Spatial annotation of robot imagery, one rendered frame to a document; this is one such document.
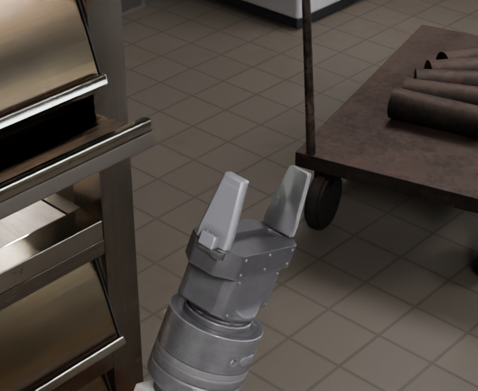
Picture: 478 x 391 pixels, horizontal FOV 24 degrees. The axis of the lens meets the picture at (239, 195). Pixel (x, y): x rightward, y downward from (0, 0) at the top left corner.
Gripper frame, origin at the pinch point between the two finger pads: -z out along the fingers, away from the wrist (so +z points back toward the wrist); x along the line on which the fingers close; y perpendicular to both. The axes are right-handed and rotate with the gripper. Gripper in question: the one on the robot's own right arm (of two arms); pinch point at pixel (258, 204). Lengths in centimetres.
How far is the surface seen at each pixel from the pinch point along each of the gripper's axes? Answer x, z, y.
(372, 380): -218, 104, 55
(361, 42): -414, 41, 190
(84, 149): -44, 20, 52
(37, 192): -37, 27, 52
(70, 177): -42, 24, 52
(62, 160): -41, 22, 53
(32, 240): -58, 44, 67
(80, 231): -64, 41, 62
